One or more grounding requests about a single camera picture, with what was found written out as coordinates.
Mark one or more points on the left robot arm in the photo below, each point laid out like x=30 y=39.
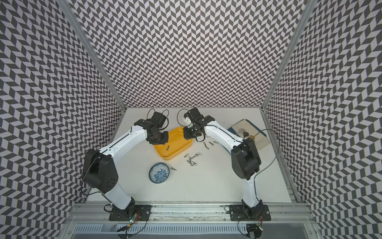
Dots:
x=100 y=170

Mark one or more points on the teal tray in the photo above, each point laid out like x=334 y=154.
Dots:
x=246 y=125

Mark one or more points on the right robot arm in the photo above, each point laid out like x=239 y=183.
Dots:
x=245 y=159

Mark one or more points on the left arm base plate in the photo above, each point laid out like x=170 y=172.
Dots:
x=144 y=212

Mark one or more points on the gold round spoon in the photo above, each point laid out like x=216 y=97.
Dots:
x=252 y=137

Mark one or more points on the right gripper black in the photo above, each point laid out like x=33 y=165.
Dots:
x=188 y=135

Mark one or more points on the screws in bowl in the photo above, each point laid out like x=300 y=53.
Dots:
x=160 y=174

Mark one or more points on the blue white ceramic bowl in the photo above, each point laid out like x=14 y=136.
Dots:
x=156 y=167

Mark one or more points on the aluminium front rail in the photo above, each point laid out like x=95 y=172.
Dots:
x=98 y=212

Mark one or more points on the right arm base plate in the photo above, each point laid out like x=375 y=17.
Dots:
x=243 y=212

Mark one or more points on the yellow plastic storage box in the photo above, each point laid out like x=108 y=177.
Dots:
x=177 y=143

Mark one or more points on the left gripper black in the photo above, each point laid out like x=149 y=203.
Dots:
x=164 y=141

